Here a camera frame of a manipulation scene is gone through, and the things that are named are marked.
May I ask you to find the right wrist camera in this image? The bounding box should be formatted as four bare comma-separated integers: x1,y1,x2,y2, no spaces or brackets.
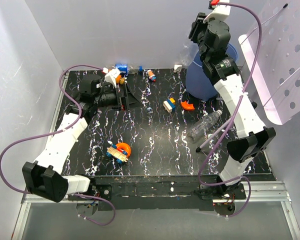
203,0,231,23

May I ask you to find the orange juice bottle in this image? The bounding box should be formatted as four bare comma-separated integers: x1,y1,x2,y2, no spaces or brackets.
115,74,127,85

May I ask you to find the white blue yellow block stack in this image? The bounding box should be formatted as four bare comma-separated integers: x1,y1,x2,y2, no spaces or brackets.
163,97,176,113

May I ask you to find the clear bottle near tripod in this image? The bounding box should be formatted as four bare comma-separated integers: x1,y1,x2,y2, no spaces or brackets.
187,110,223,143

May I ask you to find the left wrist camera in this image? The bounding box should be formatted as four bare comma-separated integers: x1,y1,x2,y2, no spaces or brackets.
102,67,122,88

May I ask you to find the orange curved toy piece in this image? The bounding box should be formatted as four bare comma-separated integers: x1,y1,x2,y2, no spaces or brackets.
180,101,195,111

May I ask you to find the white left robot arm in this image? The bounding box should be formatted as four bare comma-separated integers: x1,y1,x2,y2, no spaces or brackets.
22,74,141,203

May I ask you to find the blue plastic bin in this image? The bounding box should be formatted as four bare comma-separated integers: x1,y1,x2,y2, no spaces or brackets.
185,44,239,101

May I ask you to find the small white corner block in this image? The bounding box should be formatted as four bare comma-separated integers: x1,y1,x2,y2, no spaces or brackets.
173,64,183,73

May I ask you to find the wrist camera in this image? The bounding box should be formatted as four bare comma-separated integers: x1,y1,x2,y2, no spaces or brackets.
102,67,122,88
203,0,231,23

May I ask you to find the clear Pepsi bottle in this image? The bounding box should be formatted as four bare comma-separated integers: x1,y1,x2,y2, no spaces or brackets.
115,63,143,75

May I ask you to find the small toy figure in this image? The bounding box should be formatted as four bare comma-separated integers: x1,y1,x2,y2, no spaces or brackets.
147,69,157,82

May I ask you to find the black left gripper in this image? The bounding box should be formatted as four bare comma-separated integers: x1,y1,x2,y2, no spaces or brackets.
94,82,144,111

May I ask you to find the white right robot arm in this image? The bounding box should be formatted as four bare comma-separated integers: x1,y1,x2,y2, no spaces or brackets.
188,12,276,199

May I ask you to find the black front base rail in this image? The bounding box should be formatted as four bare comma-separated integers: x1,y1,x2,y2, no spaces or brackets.
83,175,252,211

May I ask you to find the orange ring toy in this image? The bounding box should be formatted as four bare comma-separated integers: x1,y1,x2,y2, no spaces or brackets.
116,142,132,158

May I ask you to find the beige toy car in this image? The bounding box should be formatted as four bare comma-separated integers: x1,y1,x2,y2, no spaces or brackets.
106,145,129,164

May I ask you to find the white perforated panel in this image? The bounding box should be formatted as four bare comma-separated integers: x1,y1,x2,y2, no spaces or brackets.
248,0,300,127

